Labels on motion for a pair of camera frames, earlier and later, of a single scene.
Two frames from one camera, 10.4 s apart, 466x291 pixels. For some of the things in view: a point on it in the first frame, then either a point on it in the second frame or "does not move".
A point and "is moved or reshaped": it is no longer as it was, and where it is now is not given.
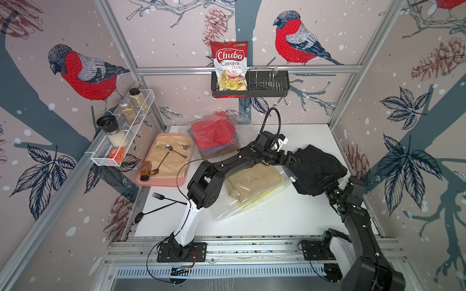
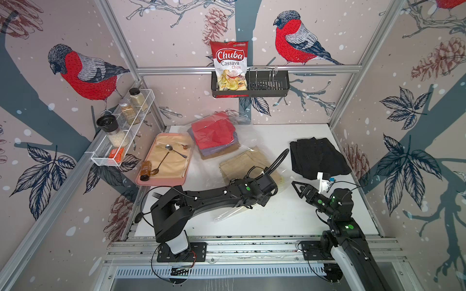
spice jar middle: x=128 y=110 does not move
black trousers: x=312 y=164 is moved or reshaped
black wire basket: x=258 y=83 does not move
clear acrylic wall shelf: x=113 y=140 does not move
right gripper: x=327 y=188 → x=309 y=189
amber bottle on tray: x=145 y=170 does not move
